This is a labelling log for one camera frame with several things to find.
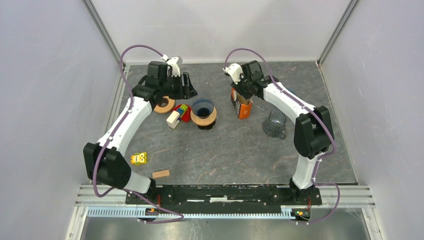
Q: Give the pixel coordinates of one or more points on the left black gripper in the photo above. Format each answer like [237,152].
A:
[186,92]

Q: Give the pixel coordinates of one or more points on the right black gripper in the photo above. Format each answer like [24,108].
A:
[237,87]

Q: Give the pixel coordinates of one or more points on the blue ribbed dripper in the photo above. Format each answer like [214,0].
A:
[202,107]

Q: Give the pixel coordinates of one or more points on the orange coffee filter box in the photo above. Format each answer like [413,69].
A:
[242,106]

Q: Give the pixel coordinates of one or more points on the dark brown dripper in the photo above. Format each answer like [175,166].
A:
[207,127]

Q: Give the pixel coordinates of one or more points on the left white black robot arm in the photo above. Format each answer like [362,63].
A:
[104,160]

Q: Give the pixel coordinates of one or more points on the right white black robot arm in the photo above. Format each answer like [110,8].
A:
[313,130]

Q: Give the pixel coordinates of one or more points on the colourful toy block pile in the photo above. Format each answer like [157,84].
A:
[180,113]

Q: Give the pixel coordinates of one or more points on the clear glass pitcher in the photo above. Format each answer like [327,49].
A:
[274,125]

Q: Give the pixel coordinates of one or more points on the flat wooden block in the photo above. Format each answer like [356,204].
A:
[161,174]

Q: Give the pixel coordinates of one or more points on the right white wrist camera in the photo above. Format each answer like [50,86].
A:
[234,71]

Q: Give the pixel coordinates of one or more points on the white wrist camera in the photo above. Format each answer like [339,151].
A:
[234,71]
[174,64]

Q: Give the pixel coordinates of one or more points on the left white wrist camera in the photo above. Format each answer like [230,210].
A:
[174,64]

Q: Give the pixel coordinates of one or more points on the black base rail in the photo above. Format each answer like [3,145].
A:
[231,198]

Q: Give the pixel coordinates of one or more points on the grey slotted cable duct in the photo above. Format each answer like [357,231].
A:
[156,214]

